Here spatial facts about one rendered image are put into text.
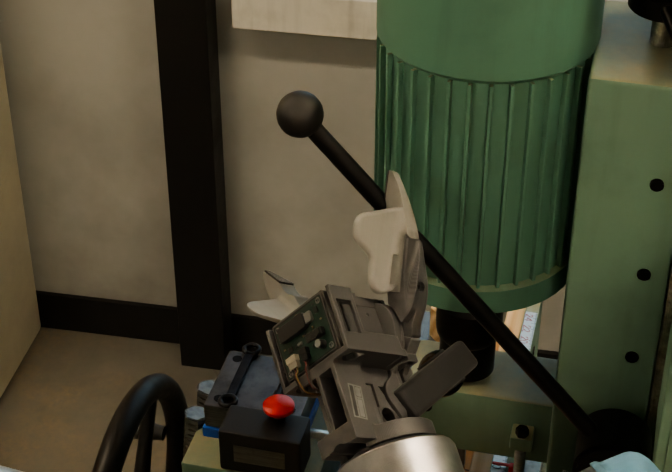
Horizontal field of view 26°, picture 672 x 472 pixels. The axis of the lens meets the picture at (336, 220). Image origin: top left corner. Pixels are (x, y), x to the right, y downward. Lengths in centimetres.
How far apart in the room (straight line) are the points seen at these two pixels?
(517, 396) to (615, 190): 27
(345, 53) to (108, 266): 73
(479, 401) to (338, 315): 34
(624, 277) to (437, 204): 16
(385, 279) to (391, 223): 4
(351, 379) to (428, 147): 21
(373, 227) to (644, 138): 22
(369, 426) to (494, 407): 34
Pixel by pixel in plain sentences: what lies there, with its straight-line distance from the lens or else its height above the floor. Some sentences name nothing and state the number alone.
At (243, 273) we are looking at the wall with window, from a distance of 296.
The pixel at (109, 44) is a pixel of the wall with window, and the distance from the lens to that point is 276.
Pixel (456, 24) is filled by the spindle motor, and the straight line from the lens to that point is 107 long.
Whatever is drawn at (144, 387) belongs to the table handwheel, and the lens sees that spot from 152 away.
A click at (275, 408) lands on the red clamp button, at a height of 102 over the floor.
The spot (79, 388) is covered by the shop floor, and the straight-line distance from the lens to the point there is 302.
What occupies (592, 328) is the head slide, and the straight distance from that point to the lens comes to 122.
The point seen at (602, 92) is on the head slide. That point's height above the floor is 141.
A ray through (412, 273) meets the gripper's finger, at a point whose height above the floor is 131.
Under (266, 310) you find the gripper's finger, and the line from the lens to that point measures 112.
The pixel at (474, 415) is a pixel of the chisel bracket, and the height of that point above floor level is 105.
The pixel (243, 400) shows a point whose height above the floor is 100.
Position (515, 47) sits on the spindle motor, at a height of 144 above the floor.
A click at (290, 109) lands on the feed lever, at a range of 105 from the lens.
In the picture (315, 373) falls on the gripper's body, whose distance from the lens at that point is 103.
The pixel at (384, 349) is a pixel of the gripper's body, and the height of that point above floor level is 128.
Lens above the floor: 193
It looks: 34 degrees down
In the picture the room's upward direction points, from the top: straight up
